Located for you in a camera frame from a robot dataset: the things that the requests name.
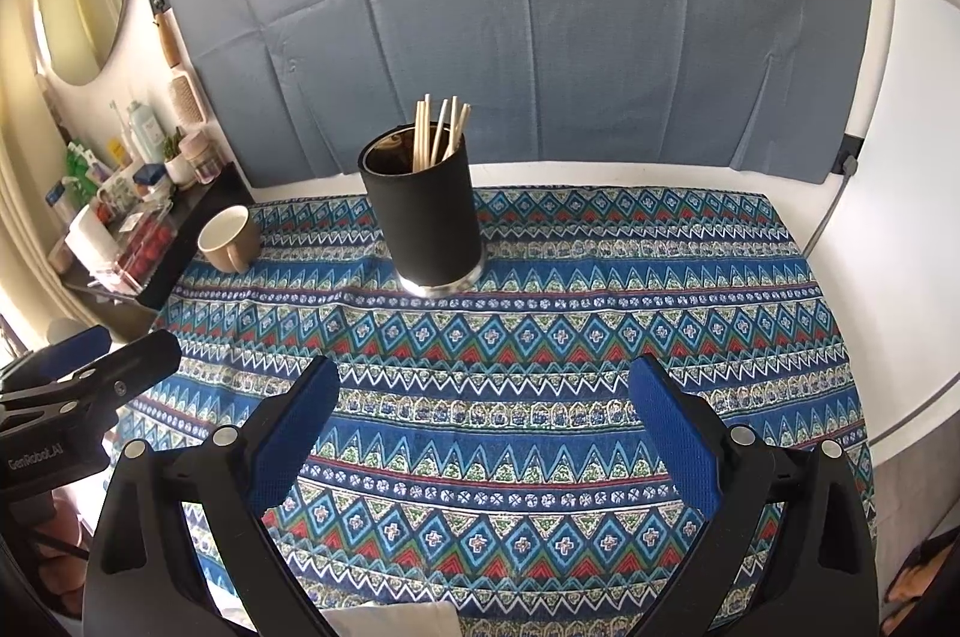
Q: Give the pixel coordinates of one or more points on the wooden hairbrush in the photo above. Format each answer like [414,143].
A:
[180,87]

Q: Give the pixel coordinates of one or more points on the beige ceramic mug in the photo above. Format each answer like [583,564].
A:
[230,241]

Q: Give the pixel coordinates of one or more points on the clear box of strawberries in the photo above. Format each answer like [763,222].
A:
[143,248]

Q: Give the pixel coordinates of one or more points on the dark blue small box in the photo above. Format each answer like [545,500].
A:
[150,175]

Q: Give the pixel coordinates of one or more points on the black utensil holder cup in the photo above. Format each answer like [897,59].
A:
[427,218]

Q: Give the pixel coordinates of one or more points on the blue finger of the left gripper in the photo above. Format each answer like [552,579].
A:
[69,346]

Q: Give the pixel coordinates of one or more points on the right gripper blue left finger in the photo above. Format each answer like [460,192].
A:
[281,433]

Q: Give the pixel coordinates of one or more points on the black side shelf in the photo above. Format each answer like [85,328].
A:
[189,213]

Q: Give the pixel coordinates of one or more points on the pink lidded glass jar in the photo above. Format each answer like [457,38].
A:
[203,156]

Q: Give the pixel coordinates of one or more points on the white foam board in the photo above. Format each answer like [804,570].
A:
[888,260]

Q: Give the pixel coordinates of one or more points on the pale green lotion bottle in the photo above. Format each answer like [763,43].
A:
[147,128]

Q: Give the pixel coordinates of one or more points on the white pot with succulent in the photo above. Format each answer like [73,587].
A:
[178,168]

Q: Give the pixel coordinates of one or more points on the grey-blue backdrop cloth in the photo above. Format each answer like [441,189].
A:
[299,86]

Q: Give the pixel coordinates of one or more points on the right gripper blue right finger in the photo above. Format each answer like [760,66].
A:
[684,431]

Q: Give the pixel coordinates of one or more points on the blue patterned tablecloth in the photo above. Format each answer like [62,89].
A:
[483,450]

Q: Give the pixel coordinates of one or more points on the white paper towel roll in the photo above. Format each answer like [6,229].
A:
[90,241]

